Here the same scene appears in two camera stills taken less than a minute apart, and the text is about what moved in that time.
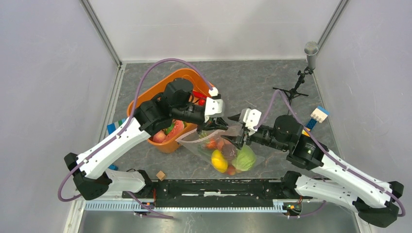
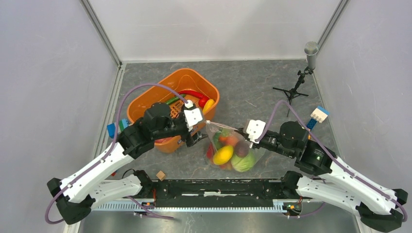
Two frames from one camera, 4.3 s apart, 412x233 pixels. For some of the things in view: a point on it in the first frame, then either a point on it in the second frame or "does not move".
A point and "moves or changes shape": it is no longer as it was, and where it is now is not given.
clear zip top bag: [220, 153] moves or changes shape
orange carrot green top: [211, 144] moves or changes shape
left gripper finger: [213, 126] → [200, 136]
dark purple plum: [229, 151] → [242, 149]
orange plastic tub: [201, 86] does not move
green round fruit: [245, 159] does not move
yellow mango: [218, 161] moves or changes shape
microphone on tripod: [311, 48] does not move
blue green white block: [111, 126] does not move
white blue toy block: [320, 113] does not move
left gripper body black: [204, 126] → [186, 135]
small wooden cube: [161, 175] does not move
